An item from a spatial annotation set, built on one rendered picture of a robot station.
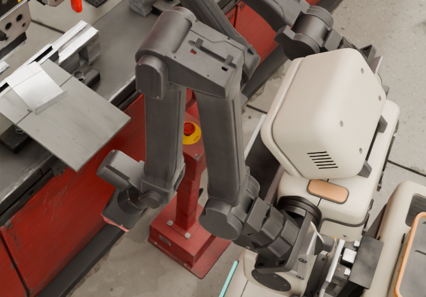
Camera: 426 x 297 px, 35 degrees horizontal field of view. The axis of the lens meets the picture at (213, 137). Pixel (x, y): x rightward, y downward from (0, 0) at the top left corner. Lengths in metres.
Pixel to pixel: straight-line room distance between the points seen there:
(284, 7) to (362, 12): 1.89
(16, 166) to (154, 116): 0.71
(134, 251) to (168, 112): 1.53
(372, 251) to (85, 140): 0.73
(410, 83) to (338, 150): 1.94
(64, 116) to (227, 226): 0.57
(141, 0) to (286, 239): 0.92
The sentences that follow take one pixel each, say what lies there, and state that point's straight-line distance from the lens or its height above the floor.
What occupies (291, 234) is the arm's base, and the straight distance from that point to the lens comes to 1.19.
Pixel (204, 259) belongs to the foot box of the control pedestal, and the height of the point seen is 0.01.
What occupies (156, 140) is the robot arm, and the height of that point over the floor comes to 1.39.
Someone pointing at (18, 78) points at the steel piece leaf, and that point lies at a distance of 1.64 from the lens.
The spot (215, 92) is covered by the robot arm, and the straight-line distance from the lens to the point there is 0.86.
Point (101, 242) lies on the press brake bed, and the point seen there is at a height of 0.05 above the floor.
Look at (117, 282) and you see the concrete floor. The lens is 2.43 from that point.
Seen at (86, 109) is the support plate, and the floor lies 1.00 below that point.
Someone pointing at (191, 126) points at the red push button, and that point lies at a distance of 1.76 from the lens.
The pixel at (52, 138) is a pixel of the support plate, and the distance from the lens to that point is 1.53.
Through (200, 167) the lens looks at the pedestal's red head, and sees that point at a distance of 1.81.
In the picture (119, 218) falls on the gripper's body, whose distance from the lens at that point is 1.34.
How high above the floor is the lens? 2.29
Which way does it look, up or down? 58 degrees down
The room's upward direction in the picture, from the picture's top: 8 degrees clockwise
